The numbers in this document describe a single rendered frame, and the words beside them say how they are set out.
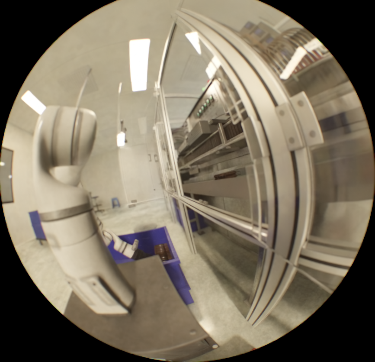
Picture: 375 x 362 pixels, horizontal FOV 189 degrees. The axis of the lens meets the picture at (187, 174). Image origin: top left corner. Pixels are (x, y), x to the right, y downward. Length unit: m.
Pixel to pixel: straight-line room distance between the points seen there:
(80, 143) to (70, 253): 0.13
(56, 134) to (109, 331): 0.27
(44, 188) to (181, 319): 0.23
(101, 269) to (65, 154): 0.15
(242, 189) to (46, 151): 0.43
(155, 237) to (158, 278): 0.60
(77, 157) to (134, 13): 1.91
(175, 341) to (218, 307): 0.62
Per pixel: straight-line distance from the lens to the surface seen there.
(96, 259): 0.17
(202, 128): 0.77
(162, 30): 2.04
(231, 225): 0.34
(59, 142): 0.17
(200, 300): 0.83
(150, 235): 0.83
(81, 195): 0.16
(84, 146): 0.17
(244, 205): 0.77
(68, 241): 0.16
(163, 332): 0.21
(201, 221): 1.55
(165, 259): 0.74
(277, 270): 0.30
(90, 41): 2.17
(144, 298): 0.24
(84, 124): 0.17
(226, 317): 0.77
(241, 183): 0.36
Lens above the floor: 0.74
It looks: 1 degrees up
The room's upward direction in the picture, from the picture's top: 12 degrees counter-clockwise
